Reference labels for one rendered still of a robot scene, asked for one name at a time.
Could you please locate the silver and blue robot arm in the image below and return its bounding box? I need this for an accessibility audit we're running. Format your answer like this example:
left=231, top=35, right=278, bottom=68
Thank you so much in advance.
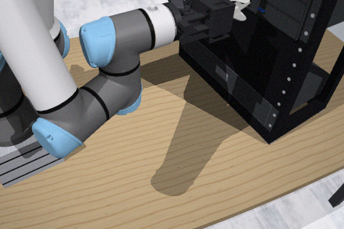
left=0, top=0, right=177, bottom=158

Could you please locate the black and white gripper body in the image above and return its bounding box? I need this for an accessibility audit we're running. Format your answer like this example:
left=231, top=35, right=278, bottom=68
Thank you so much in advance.
left=163, top=0, right=236, bottom=44

